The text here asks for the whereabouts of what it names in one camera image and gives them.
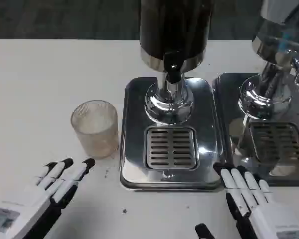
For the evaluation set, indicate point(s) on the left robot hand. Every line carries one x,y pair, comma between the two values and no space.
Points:
27,206

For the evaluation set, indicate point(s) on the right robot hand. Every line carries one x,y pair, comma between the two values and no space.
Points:
264,216

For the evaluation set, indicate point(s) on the clear ribbed glass cup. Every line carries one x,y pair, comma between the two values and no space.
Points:
94,129

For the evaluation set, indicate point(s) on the black dispenser tap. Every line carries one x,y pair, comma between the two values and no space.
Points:
173,72

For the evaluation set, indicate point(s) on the steel drip grate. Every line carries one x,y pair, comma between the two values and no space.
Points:
276,142
172,149

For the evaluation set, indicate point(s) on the steel dispenser base tray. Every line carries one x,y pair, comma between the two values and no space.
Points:
134,124
229,112

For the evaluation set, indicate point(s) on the clear-tank drink dispenser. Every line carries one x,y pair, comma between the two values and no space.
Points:
271,32

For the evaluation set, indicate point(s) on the dark-filled drink dispenser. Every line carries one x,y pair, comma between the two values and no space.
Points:
177,25

